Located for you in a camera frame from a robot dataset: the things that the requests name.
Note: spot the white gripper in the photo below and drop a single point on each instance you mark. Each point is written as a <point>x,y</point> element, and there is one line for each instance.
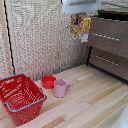
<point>81,5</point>

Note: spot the yellow red cereal snack box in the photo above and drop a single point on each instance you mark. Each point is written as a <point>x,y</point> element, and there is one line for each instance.
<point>81,27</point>

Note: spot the brown drawer cabinet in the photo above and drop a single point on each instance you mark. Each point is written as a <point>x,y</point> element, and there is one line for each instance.
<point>110,43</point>

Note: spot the red plastic bowl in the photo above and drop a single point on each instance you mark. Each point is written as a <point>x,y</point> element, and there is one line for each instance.
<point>48,82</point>

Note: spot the pink plastic mug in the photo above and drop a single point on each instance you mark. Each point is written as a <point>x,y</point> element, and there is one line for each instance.
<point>60,88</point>

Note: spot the red shopping basket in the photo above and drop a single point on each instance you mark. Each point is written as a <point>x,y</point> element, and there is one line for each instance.
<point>20,98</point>

